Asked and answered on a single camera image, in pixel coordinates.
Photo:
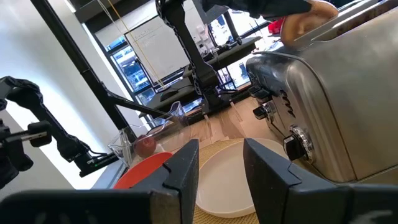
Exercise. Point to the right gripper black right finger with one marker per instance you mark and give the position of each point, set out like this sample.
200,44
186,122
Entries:
280,193

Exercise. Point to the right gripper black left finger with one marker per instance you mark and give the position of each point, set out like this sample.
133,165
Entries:
171,193

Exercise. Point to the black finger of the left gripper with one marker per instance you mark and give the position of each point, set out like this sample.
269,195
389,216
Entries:
283,7

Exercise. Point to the sliced bagel half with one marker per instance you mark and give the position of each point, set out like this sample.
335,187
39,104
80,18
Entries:
311,26

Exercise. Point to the red apple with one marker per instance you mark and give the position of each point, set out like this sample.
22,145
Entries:
144,146

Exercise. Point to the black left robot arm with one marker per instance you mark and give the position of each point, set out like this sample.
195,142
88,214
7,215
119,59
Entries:
199,62

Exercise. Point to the small red object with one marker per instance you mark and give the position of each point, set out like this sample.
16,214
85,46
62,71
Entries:
275,27

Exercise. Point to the red ceramic bowl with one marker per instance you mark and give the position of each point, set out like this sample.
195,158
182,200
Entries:
140,172

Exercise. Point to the white round plate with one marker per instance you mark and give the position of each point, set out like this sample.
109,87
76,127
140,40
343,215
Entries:
224,180

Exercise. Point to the round woven straw placemat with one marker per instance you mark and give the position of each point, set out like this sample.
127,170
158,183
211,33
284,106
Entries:
211,152

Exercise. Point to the clear glass baking dish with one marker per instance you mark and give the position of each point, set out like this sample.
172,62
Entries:
121,146

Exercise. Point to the black computer mouse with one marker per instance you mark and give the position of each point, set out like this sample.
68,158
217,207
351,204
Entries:
169,94

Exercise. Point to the silver four-slot toaster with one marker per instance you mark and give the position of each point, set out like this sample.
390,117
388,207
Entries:
357,109

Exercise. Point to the black metal rig frame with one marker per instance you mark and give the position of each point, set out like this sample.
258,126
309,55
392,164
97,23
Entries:
84,68

